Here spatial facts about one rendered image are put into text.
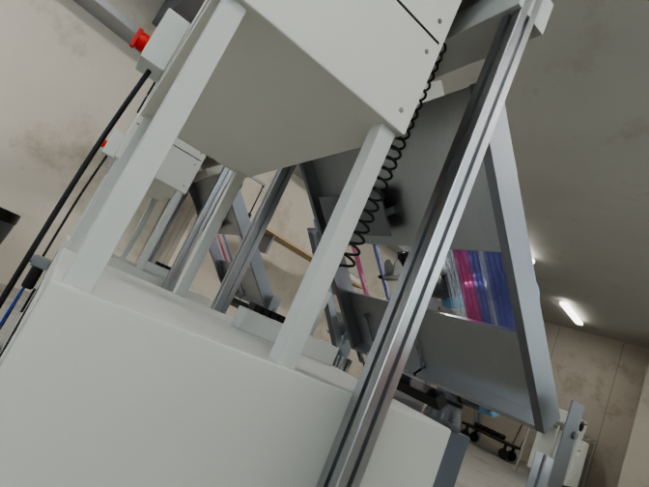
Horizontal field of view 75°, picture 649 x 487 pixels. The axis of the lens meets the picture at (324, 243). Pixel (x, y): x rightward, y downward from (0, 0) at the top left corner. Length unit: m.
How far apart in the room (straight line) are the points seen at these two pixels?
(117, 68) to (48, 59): 0.54
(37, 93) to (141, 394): 4.01
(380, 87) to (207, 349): 0.43
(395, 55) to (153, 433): 0.60
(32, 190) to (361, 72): 3.92
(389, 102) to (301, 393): 0.43
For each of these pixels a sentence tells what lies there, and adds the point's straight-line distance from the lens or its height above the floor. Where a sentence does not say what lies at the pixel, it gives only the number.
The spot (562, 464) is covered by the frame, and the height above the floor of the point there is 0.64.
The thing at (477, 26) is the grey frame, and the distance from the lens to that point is 0.93.
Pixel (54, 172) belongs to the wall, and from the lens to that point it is 4.40.
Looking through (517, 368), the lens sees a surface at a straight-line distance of 1.05.
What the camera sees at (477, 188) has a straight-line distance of 0.91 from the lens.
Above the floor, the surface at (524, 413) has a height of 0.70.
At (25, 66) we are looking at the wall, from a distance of 4.45.
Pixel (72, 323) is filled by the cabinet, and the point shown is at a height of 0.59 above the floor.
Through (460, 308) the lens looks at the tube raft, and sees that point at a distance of 1.08.
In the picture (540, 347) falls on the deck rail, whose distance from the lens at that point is 0.97.
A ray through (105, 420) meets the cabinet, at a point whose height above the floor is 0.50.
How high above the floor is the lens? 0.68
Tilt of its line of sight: 11 degrees up
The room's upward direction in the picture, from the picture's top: 24 degrees clockwise
